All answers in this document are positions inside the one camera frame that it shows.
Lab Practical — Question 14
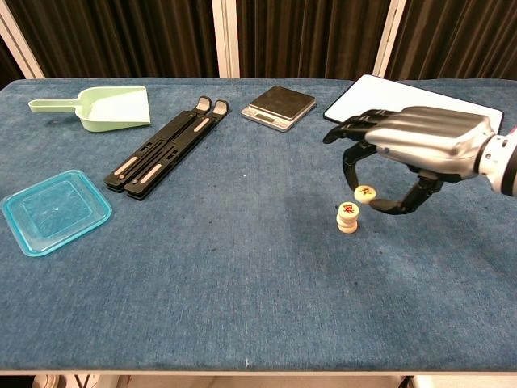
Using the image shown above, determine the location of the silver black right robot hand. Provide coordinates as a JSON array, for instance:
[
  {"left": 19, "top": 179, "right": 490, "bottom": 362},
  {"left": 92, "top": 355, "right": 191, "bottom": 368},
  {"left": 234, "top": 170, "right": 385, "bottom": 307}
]
[{"left": 322, "top": 105, "right": 497, "bottom": 214}]

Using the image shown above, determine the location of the white board with black edge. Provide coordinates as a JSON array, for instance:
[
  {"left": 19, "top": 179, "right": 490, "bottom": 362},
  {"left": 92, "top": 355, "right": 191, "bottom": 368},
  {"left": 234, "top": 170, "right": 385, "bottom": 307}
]
[{"left": 322, "top": 74, "right": 505, "bottom": 133}]

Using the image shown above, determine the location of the black pleated curtain panel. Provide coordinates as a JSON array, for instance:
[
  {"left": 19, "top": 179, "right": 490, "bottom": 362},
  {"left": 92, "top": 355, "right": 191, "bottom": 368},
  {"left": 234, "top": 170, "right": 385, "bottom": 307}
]
[
  {"left": 0, "top": 38, "right": 22, "bottom": 91},
  {"left": 385, "top": 0, "right": 517, "bottom": 82},
  {"left": 6, "top": 0, "right": 221, "bottom": 80},
  {"left": 236, "top": 0, "right": 393, "bottom": 81}
]

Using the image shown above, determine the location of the silver digital kitchen scale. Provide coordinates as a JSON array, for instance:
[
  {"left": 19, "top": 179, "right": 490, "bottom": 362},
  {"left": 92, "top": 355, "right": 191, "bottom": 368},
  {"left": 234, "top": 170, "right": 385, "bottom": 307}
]
[{"left": 241, "top": 84, "right": 317, "bottom": 133}]

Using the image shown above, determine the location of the blue fabric tablecloth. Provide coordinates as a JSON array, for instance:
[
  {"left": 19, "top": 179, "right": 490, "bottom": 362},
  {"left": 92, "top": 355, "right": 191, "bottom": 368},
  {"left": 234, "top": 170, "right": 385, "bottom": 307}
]
[{"left": 0, "top": 77, "right": 517, "bottom": 372}]

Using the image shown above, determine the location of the black folding laptop stand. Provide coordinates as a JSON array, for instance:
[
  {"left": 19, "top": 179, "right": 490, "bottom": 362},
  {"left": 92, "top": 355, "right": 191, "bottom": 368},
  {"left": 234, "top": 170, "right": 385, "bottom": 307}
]
[{"left": 103, "top": 95, "right": 229, "bottom": 202}]

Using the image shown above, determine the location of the light green plastic dustpan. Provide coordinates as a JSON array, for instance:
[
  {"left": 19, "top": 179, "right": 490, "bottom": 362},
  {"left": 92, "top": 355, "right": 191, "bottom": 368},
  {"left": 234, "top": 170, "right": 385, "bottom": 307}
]
[{"left": 27, "top": 86, "right": 152, "bottom": 133}]

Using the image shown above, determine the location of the clear turquoise plastic tray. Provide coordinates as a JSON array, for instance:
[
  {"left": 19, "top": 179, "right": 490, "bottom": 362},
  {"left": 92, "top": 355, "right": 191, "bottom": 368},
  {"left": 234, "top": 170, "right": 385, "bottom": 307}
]
[{"left": 0, "top": 169, "right": 113, "bottom": 258}]

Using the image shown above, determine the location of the white partition frame post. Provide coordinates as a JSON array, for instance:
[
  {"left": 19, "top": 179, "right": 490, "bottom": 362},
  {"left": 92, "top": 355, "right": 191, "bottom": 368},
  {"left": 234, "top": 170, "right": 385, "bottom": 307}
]
[
  {"left": 372, "top": 0, "right": 409, "bottom": 78},
  {"left": 0, "top": 0, "right": 45, "bottom": 80},
  {"left": 212, "top": 0, "right": 242, "bottom": 80}
]

